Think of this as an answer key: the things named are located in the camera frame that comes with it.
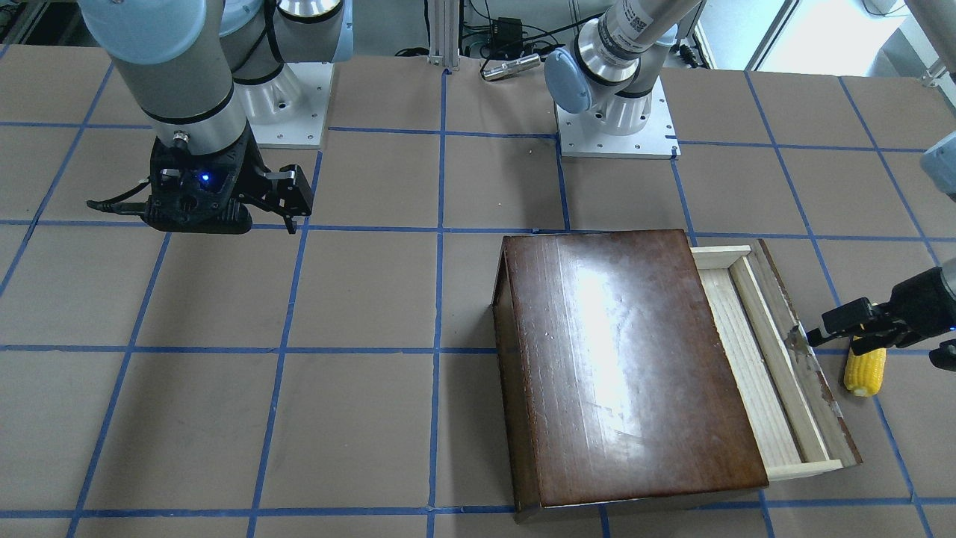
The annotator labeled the black gripper with blue light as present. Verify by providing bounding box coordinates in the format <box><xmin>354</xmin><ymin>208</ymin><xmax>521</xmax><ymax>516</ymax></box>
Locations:
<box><xmin>141</xmin><ymin>125</ymin><xmax>314</xmax><ymax>235</ymax></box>

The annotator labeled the aluminium frame post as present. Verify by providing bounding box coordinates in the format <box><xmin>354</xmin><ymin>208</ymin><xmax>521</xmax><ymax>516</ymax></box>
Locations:
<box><xmin>424</xmin><ymin>1</ymin><xmax>463</xmax><ymax>74</ymax></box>

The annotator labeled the yellow corn cob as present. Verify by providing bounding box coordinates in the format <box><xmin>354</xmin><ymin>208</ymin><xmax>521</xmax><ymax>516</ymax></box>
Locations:
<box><xmin>843</xmin><ymin>336</ymin><xmax>887</xmax><ymax>398</ymax></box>

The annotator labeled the silver cylinder behind table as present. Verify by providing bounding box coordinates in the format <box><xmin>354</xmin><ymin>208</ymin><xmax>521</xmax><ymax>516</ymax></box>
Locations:
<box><xmin>480</xmin><ymin>52</ymin><xmax>542</xmax><ymax>82</ymax></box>

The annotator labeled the dark brown wooden drawer cabinet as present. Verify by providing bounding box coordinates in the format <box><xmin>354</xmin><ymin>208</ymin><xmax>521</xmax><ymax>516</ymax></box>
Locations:
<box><xmin>491</xmin><ymin>229</ymin><xmax>769</xmax><ymax>524</ymax></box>

